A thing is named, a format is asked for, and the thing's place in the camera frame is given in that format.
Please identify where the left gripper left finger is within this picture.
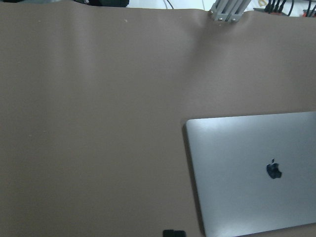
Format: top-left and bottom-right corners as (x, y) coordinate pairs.
(162, 230), (175, 237)

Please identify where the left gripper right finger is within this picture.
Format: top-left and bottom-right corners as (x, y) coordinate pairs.
(174, 230), (186, 237)

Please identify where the grey laptop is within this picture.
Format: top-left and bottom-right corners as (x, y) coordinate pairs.
(185, 112), (316, 237)

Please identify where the aluminium frame post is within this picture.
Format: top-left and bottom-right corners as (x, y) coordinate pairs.
(209, 0), (251, 23)

